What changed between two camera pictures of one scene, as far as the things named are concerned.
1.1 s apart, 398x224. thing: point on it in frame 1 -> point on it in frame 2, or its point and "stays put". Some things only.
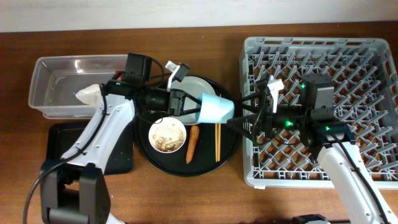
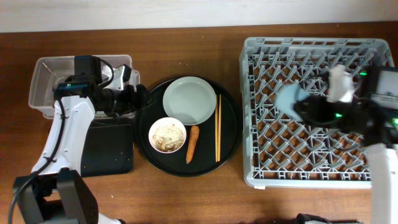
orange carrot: x=194 y=131 stays put
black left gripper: x=176 y=101 -> x=133 y=104
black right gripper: x=266 y=109 -> x=311 y=111
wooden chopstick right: x=219 y=142 stays put
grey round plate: x=194 y=86 stays put
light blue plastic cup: x=216 y=109 -> x=286 y=96
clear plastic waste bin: x=56 y=81 stays put
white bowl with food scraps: x=167 y=134 stays put
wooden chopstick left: x=216 y=142 stays put
